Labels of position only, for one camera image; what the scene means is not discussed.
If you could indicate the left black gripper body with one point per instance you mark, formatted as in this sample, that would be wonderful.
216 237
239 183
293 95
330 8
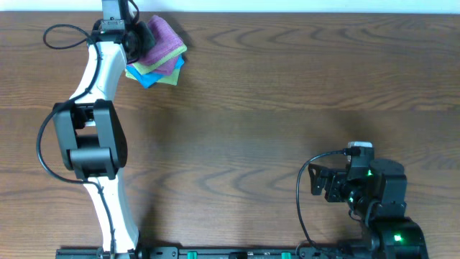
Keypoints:
144 39

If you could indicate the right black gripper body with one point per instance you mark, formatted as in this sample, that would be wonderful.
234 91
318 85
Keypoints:
341 190

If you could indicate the purple microfiber cloth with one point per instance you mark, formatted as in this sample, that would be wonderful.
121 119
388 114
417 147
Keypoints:
167 41

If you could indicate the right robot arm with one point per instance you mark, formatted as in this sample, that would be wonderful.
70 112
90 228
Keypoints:
374 190

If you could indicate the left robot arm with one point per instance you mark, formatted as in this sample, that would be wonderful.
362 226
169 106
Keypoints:
90 136

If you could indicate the top green folded cloth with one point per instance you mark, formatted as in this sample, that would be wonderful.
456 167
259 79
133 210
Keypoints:
161 61

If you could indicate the purple folded cloth in stack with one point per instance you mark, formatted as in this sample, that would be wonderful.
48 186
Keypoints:
165 68

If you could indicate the blue folded cloth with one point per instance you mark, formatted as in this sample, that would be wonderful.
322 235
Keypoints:
179 64

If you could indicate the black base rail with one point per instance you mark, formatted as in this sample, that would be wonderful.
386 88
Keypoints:
236 253

